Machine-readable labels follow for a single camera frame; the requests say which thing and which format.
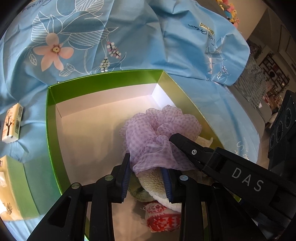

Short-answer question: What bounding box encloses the dark wall shelf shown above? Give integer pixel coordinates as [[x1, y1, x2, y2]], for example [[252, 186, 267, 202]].
[[259, 51, 290, 92]]

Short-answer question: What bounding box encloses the red and white cloth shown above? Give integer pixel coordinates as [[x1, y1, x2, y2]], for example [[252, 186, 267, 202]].
[[144, 201, 181, 232]]

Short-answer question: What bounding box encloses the grey knitted cushion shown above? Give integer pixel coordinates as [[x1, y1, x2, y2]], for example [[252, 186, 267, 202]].
[[233, 55, 267, 108]]

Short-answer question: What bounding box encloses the cream yellow terry towel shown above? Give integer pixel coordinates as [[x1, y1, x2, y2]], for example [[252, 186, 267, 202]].
[[136, 136, 214, 212]]

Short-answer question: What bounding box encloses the small white tissue pack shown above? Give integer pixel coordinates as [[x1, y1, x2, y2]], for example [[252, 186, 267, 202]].
[[1, 103, 23, 143]]

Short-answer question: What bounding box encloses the green cardboard box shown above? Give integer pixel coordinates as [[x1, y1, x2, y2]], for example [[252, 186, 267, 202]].
[[46, 69, 242, 241]]

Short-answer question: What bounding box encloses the pile of plush toys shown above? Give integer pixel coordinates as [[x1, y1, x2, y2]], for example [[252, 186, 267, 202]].
[[215, 0, 240, 28]]

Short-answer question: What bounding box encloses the light blue floral bedsheet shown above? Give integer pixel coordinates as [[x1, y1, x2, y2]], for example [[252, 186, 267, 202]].
[[0, 0, 261, 241]]

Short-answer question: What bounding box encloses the green box lid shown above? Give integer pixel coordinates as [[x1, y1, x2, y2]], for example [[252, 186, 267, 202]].
[[1, 155, 61, 221]]

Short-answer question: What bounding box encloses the green folded cloth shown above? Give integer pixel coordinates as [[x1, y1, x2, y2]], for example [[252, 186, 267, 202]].
[[128, 172, 155, 203]]

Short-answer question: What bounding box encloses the purple mesh scrunchie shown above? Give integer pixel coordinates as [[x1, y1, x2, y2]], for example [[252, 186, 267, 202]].
[[119, 105, 202, 176]]

